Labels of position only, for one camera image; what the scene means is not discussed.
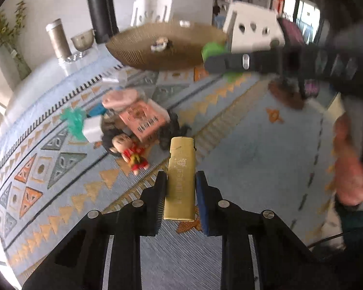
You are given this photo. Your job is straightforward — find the cartoon doll figure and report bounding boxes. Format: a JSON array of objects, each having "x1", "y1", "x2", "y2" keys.
[{"x1": 109, "y1": 134, "x2": 150, "y2": 176}]

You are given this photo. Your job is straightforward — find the person's right hand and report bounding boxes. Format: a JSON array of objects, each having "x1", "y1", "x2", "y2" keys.
[{"x1": 333, "y1": 112, "x2": 363, "y2": 206}]

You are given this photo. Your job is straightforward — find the black cable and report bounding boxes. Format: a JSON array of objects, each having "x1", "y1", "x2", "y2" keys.
[{"x1": 305, "y1": 231, "x2": 347, "y2": 248}]

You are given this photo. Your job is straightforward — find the metal bowl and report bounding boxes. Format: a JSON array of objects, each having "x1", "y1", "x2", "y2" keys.
[{"x1": 71, "y1": 29, "x2": 95, "y2": 52}]

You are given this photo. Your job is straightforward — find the glass vase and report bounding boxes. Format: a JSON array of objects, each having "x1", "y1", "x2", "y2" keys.
[{"x1": 6, "y1": 44, "x2": 32, "y2": 80}]

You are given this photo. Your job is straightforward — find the silver blister pack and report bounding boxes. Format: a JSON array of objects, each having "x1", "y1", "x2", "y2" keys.
[{"x1": 65, "y1": 51, "x2": 88, "y2": 62}]

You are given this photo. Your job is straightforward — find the dark framed window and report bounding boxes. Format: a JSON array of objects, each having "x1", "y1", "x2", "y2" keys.
[{"x1": 272, "y1": 0, "x2": 323, "y2": 38}]

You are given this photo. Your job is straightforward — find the pink box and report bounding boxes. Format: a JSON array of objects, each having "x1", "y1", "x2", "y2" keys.
[{"x1": 119, "y1": 99, "x2": 169, "y2": 142}]

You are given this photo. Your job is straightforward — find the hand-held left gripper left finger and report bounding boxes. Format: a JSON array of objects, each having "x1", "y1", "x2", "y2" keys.
[{"x1": 23, "y1": 171, "x2": 168, "y2": 290}]

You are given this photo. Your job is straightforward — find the green toy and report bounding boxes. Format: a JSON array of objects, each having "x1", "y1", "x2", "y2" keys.
[{"x1": 201, "y1": 42, "x2": 245, "y2": 82}]

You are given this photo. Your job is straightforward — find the yellow flower stems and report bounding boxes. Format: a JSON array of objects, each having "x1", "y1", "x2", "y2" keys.
[{"x1": 0, "y1": 1, "x2": 28, "y2": 55}]

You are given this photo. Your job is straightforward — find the black thermos bottle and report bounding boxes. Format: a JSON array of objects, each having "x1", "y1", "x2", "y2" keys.
[{"x1": 84, "y1": 0, "x2": 120, "y2": 44}]

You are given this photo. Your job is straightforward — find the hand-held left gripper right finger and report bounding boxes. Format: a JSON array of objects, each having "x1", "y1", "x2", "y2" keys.
[{"x1": 195, "y1": 171, "x2": 342, "y2": 290}]

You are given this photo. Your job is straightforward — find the gold lighter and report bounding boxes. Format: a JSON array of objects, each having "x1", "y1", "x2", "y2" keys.
[{"x1": 163, "y1": 137, "x2": 197, "y2": 221}]

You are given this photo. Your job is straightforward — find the white chair with drop cutouts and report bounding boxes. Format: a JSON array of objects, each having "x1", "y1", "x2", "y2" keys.
[{"x1": 223, "y1": 1, "x2": 286, "y2": 50}]

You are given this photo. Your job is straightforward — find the white chair with oval cutouts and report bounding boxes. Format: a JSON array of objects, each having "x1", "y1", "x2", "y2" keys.
[{"x1": 131, "y1": 0, "x2": 173, "y2": 27}]

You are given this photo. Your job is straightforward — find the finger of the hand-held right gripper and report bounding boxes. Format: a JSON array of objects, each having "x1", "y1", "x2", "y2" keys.
[{"x1": 203, "y1": 50, "x2": 280, "y2": 74}]

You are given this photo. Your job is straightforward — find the brown woven basket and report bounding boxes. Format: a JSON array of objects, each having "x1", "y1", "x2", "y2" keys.
[{"x1": 105, "y1": 21, "x2": 229, "y2": 71}]

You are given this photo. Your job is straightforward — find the small white figurine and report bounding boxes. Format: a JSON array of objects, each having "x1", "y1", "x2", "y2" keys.
[{"x1": 151, "y1": 38, "x2": 173, "y2": 52}]

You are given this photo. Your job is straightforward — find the pink oval case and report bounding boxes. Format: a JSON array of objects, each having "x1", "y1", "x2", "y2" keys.
[{"x1": 102, "y1": 89, "x2": 140, "y2": 108}]

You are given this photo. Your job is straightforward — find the teal claw hair clip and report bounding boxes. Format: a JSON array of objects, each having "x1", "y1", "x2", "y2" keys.
[{"x1": 60, "y1": 107, "x2": 87, "y2": 141}]

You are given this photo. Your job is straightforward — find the blue lighter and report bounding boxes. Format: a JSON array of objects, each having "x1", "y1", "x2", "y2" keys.
[{"x1": 88, "y1": 104, "x2": 105, "y2": 117}]

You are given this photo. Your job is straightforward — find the champagne thermos cup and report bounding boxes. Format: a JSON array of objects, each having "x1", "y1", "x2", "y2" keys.
[{"x1": 46, "y1": 19, "x2": 71, "y2": 60}]

